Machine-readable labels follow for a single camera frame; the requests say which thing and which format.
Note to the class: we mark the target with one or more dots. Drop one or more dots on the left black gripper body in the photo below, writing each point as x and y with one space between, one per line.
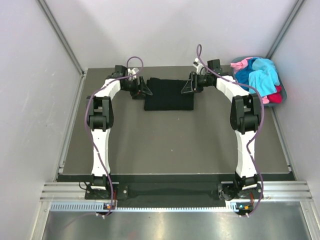
131 86

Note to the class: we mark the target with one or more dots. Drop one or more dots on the left aluminium corner post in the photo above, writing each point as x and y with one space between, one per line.
43 5

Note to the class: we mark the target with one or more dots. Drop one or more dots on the grey slotted cable duct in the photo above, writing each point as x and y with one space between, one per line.
104 207

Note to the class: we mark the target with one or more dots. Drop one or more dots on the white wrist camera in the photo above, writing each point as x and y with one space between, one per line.
200 69
132 73

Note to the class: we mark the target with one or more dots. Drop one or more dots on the aluminium corner post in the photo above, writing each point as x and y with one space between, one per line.
43 5
297 6

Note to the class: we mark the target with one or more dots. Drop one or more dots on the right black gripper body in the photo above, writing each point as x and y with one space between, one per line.
203 81

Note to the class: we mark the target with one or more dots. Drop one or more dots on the right aluminium corner post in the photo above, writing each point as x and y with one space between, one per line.
297 6

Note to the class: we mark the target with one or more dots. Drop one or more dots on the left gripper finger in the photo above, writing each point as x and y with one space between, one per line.
143 89
138 96

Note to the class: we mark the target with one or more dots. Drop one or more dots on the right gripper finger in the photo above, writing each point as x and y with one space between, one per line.
197 90
190 85

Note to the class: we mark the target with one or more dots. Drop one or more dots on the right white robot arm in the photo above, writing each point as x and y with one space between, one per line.
245 119

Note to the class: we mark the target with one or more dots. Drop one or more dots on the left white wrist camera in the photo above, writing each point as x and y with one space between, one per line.
132 73

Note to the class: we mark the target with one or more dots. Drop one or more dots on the black t shirt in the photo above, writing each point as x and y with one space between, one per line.
167 96

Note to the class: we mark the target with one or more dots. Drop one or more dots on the red t shirt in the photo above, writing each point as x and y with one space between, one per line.
276 97

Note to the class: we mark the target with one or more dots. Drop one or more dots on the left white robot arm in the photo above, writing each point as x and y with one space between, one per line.
99 119

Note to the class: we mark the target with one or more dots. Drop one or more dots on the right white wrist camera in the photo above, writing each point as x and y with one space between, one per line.
200 69

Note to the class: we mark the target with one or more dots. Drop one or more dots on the light cyan t shirt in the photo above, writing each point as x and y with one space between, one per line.
264 77

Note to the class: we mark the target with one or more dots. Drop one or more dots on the pink t shirt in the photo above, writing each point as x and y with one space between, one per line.
240 65

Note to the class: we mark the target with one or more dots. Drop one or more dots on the blue-grey laundry basket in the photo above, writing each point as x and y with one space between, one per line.
266 102

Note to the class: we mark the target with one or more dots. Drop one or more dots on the dark blue t shirt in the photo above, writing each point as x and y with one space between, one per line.
242 76

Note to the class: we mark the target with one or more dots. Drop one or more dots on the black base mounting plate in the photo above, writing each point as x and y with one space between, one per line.
215 191

